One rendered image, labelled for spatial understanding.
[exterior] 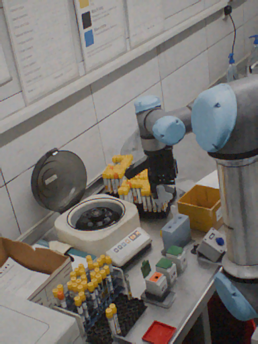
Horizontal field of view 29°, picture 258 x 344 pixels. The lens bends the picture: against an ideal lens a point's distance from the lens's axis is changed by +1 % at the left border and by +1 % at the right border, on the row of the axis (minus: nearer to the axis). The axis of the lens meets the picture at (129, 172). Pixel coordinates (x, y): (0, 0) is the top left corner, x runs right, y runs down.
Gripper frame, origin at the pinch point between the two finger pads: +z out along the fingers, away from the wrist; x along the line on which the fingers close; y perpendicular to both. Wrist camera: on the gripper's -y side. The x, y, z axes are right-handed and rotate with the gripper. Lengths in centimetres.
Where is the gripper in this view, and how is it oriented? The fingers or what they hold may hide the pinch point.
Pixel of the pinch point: (158, 203)
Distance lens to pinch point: 156.2
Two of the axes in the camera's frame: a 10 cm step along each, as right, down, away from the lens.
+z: 1.8, 8.7, 4.6
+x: 2.1, -4.9, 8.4
